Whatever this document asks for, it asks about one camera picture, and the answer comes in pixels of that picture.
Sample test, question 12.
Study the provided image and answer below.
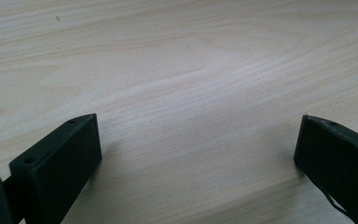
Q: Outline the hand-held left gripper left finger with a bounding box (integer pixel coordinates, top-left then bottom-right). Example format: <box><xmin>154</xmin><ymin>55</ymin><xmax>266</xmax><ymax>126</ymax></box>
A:
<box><xmin>8</xmin><ymin>113</ymin><xmax>103</xmax><ymax>224</ymax></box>

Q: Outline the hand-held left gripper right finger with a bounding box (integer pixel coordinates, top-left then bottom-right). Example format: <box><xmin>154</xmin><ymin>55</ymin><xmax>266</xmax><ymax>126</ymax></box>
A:
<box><xmin>293</xmin><ymin>114</ymin><xmax>358</xmax><ymax>224</ymax></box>

